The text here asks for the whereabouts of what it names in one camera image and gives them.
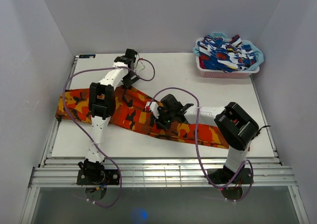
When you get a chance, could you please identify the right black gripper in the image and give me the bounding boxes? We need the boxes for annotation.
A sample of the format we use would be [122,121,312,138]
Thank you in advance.
[153,109,175,131]

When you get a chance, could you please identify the orange camouflage trousers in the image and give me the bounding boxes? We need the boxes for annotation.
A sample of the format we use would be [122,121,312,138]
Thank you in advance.
[55,86,229,149]

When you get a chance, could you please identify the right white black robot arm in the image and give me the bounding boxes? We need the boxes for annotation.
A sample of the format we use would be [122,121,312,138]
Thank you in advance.
[147,94,259,184]

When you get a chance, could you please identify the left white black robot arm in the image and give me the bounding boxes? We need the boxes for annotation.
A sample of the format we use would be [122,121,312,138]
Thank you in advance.
[79,49,139,184]

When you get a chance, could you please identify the blue label sticker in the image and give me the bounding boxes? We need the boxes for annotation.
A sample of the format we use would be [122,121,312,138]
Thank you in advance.
[79,54,96,58]

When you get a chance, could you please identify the pink plastic laundry basket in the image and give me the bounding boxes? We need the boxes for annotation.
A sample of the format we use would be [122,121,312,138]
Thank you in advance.
[195,40,264,79]

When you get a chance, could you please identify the blue white red patterned garment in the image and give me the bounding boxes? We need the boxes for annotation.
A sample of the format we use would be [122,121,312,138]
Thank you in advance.
[197,35,256,73]

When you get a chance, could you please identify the light blue garment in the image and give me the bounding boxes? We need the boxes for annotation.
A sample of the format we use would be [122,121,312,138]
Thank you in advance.
[193,31,265,71]

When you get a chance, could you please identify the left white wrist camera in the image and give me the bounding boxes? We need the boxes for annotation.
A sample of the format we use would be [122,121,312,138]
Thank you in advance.
[134,59,146,73]

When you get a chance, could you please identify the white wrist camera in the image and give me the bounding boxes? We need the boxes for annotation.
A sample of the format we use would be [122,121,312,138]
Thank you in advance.
[145,102,163,118]
[134,59,146,73]

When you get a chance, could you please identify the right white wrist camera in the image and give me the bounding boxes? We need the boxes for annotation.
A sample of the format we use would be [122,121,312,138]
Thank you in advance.
[145,102,163,118]

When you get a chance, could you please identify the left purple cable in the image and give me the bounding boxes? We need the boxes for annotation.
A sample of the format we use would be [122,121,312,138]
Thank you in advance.
[62,58,156,208]

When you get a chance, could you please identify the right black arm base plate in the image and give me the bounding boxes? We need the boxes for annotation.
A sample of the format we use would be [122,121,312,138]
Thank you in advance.
[207,168,253,185]

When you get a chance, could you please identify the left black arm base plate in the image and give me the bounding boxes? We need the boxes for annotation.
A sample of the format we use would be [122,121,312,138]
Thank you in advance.
[76,169,120,185]

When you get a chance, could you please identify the aluminium frame rail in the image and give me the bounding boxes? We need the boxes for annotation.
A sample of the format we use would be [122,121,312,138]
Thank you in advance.
[29,157,297,187]

